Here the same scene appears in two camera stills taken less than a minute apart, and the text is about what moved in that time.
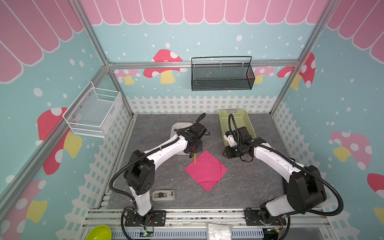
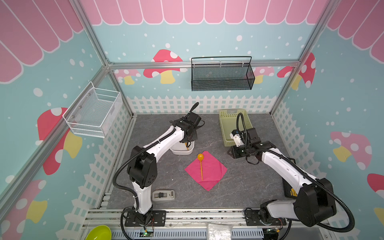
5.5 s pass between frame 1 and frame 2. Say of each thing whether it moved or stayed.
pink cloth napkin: stayed
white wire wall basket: stayed
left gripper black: moved
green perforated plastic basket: stayed
